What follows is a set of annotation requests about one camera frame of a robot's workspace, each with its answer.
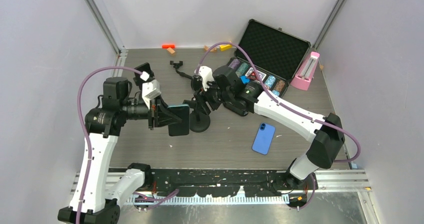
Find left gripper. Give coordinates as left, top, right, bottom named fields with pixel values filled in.
left=120, top=94, right=182, bottom=130

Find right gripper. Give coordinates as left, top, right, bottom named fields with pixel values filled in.
left=193, top=76, right=233, bottom=116

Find dark green-edged smartphone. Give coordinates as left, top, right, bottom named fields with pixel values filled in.
left=167, top=104, right=191, bottom=137

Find black smartphone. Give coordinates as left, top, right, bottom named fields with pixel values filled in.
left=133, top=63, right=155, bottom=89

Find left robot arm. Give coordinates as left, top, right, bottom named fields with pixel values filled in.
left=57, top=77, right=182, bottom=223

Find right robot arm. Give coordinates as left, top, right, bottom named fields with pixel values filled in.
left=192, top=66, right=345, bottom=189

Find small-clamp black phone stand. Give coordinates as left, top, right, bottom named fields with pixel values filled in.
left=169, top=60, right=200, bottom=84

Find blue round chip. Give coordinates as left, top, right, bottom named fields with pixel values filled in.
left=240, top=76, right=250, bottom=84

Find purple chip stack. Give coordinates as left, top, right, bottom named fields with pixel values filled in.
left=228, top=59, right=241, bottom=71

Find green chip stack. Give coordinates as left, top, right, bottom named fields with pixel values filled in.
left=236, top=63, right=250, bottom=77

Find brown wooden arch block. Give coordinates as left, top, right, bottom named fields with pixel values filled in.
left=203, top=45, right=217, bottom=53

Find yellow wooden block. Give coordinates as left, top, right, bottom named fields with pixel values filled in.
left=219, top=44, right=232, bottom=52

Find tan wooden block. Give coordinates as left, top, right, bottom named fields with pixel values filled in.
left=167, top=48, right=176, bottom=56

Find light blue chip stack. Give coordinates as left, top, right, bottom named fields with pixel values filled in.
left=264, top=75, right=276, bottom=89

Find orange wooden block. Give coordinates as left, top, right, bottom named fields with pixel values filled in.
left=162, top=44, right=175, bottom=49

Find blue smartphone face down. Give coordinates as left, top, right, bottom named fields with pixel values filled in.
left=252, top=123, right=276, bottom=155

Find brown chip stack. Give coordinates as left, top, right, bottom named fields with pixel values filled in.
left=273, top=80, right=286, bottom=95

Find black poker chip case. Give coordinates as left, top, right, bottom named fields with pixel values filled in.
left=239, top=19, right=311, bottom=97

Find pink metronome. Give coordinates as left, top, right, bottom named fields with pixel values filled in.
left=290, top=52, right=320, bottom=91

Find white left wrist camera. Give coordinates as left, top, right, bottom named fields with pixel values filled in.
left=141, top=78, right=162, bottom=110

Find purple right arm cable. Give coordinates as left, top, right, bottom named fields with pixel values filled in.
left=195, top=42, right=362, bottom=211

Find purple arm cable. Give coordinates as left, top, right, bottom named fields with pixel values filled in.
left=195, top=42, right=362, bottom=211
left=75, top=66, right=180, bottom=224

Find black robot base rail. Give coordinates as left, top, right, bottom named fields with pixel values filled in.
left=120, top=167, right=319, bottom=198

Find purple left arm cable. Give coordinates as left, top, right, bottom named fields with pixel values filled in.
left=75, top=66, right=180, bottom=224

